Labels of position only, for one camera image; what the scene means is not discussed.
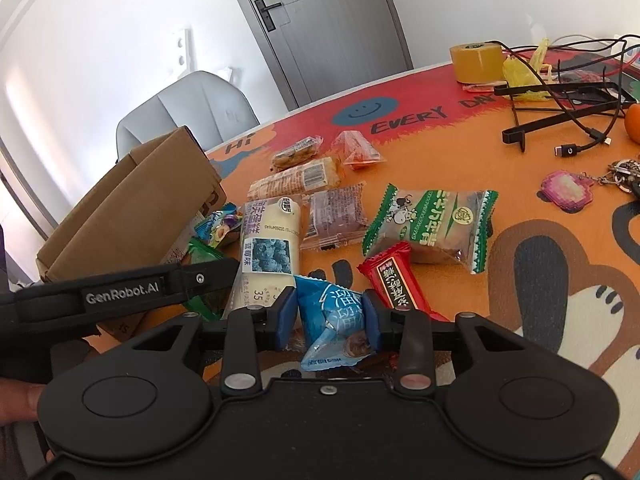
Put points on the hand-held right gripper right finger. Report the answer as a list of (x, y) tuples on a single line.
[(372, 321)]

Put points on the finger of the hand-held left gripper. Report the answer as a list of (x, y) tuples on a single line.
[(210, 275)]

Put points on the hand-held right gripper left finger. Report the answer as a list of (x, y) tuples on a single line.
[(284, 317)]

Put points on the green snack packet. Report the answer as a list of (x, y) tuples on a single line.
[(210, 306)]

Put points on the blue snack packet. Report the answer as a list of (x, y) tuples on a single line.
[(325, 320)]

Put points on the green and blue candy packet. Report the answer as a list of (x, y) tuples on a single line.
[(217, 225)]

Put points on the red snack packet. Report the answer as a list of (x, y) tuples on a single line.
[(395, 275)]

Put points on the white blueberry bread packet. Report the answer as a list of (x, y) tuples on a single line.
[(270, 240)]

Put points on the clear brown cake packet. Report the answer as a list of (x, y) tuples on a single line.
[(332, 215)]

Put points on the brown cardboard box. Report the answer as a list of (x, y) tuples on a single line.
[(125, 200)]

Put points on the green-edged cake packet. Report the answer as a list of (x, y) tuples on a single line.
[(435, 225)]

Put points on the long tan biscuit packet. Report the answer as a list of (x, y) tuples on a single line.
[(295, 180)]

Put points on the small clear biscuit packet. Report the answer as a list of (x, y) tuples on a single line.
[(295, 152)]

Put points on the orange snack packet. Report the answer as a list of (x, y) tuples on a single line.
[(357, 150)]

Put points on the person's left hand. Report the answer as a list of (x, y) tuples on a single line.
[(20, 402)]

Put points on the grey chair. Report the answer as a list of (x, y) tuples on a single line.
[(200, 105)]

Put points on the colourful printed table mat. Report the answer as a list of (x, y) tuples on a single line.
[(440, 160)]

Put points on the grey door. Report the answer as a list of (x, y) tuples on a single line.
[(325, 35)]

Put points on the yellow tape roll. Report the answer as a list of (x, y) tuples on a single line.
[(475, 62)]

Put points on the yellow plastic bag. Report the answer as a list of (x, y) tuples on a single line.
[(517, 72)]

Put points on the bunch of keys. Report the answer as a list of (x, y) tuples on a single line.
[(625, 170)]

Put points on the orange fruit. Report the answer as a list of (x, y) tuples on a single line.
[(634, 125)]

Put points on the black flat device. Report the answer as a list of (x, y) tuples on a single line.
[(585, 65)]

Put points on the white power strip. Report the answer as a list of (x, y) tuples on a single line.
[(632, 52)]

